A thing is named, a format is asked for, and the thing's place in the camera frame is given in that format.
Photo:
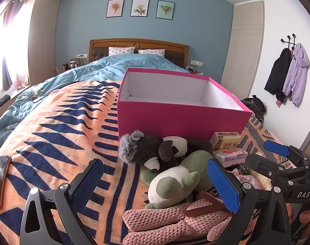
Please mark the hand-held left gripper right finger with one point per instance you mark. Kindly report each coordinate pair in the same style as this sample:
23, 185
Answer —
223, 183

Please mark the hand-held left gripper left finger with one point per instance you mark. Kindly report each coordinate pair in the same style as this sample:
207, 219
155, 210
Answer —
90, 181

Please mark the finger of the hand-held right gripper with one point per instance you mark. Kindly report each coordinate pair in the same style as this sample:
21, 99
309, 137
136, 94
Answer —
262, 164
277, 148

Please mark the cream plush bear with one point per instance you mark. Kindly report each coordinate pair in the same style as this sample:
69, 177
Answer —
263, 182

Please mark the pink tissue pack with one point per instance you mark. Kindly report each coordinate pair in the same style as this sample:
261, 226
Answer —
229, 157

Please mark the yellow tissue pack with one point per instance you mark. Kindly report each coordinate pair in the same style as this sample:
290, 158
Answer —
226, 140

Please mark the green and white plush frog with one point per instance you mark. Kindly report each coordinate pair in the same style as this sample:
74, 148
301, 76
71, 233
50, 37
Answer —
170, 181

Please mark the dark brown plush animal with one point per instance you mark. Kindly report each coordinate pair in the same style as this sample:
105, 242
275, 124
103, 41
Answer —
139, 148

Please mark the pink knitted plush bear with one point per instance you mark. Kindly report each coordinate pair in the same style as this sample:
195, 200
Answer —
157, 217

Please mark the pink cardboard box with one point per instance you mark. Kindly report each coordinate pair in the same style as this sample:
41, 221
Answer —
170, 117

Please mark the person's right hand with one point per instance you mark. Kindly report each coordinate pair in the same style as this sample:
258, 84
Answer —
308, 217

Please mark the pile of dark clothes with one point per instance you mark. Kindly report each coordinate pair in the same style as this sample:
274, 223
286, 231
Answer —
254, 106

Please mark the orange patterned blanket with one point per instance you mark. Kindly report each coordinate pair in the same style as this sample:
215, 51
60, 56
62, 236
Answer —
55, 143

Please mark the black jacket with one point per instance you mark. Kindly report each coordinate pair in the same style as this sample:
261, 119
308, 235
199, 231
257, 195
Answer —
276, 76

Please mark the lilac jacket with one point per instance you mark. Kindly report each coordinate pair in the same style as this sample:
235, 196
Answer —
297, 74

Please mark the beige tall wardrobe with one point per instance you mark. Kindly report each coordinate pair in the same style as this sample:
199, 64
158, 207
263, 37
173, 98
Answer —
244, 46

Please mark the group of cosmetic bottles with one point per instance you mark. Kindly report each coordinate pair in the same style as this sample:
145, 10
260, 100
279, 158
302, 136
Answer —
69, 65

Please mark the blue floral duvet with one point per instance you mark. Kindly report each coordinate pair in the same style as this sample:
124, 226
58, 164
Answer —
119, 66

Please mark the dark cloth bundle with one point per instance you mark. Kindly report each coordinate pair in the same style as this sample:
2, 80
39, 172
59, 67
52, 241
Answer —
2, 101

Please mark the small pink fan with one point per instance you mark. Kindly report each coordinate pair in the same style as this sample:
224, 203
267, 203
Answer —
19, 84

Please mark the white dotted pillow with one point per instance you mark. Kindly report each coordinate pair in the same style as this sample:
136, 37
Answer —
152, 52
120, 50

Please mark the wooden bed headboard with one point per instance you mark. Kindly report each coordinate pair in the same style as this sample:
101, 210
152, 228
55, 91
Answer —
134, 43

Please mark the beige wardrobe beside window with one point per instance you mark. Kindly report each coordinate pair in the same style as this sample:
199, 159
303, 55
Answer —
42, 35

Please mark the framed pink flower picture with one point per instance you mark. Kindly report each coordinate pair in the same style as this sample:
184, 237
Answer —
115, 8

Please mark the framed green plant picture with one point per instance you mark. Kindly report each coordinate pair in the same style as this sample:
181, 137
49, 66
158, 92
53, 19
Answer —
165, 9

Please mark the framed white flower picture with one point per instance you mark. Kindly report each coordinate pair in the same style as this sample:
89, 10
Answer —
139, 7

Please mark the black wall coat rack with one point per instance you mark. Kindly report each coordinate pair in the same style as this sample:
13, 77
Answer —
288, 40

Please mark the white wall socket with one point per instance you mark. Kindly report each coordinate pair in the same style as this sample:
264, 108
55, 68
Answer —
82, 55
196, 63

